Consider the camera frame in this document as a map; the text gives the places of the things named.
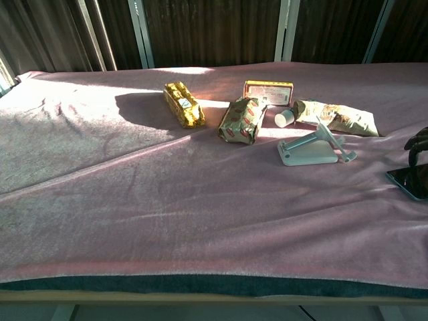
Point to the white metal frame post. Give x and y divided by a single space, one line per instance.
376 31
95 33
287 30
142 33

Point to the dark teal under cloth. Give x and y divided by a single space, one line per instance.
200 284

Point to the green foil snack bag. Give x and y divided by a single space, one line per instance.
242 120

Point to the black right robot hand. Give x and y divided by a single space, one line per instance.
418 143

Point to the yellow gold snack pack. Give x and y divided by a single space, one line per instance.
184 104

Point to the crumpled beige snack bag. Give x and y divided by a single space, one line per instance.
337 117

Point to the white folding phone stand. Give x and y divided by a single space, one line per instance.
309 150

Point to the orange rectangular snack box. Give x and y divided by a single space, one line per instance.
269 92

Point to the black smartphone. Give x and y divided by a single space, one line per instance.
411 182

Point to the small white cup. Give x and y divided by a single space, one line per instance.
284 117

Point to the pink fleece blanket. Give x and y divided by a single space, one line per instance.
167 200

